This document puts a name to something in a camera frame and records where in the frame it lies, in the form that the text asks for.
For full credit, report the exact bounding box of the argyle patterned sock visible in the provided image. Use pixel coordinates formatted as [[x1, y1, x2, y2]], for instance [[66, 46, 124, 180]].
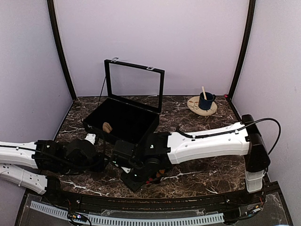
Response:
[[146, 169, 166, 184]]

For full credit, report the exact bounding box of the brown ribbed sock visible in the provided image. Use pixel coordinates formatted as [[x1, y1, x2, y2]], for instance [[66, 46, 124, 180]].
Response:
[[102, 122, 112, 134]]

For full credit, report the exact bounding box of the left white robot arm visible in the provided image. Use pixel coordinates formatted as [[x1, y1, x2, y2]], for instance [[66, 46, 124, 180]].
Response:
[[0, 134, 109, 205]]

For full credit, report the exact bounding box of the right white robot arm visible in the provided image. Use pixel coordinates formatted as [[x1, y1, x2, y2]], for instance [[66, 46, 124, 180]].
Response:
[[113, 114, 280, 204]]

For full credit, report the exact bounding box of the black display box with lid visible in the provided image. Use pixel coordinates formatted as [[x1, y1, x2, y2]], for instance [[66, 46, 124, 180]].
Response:
[[83, 59, 165, 144]]

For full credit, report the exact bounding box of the beige patterned saucer plate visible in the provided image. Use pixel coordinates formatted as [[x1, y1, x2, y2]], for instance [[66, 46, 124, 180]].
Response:
[[187, 96, 218, 116]]

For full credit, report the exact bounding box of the dark blue mug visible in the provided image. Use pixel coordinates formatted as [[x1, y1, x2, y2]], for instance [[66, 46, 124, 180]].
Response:
[[198, 92, 216, 111]]

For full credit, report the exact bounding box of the wooden stick in mug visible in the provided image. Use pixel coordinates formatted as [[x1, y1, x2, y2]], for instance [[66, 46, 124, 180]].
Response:
[[202, 86, 207, 100]]

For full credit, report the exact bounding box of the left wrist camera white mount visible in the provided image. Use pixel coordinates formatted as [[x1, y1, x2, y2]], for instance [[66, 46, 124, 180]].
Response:
[[85, 133, 96, 145]]

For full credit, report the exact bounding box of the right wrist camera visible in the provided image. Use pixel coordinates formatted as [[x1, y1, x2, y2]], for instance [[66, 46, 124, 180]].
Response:
[[112, 140, 135, 168]]

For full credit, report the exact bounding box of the white slotted cable duct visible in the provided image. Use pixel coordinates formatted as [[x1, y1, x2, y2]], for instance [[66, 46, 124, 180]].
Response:
[[30, 200, 224, 226]]

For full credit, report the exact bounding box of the black front rail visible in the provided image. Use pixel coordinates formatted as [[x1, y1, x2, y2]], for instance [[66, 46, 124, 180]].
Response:
[[57, 190, 266, 211]]

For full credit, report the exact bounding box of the left black corner post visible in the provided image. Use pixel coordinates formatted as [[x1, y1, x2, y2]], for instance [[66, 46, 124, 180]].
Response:
[[47, 0, 77, 101]]

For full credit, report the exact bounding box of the black corner post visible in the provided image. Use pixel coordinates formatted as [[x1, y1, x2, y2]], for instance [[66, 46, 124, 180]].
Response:
[[47, 0, 77, 101], [227, 0, 256, 102]]

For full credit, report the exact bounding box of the right black corner post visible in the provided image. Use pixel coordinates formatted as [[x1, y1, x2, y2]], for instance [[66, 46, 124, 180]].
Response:
[[227, 0, 256, 102]]

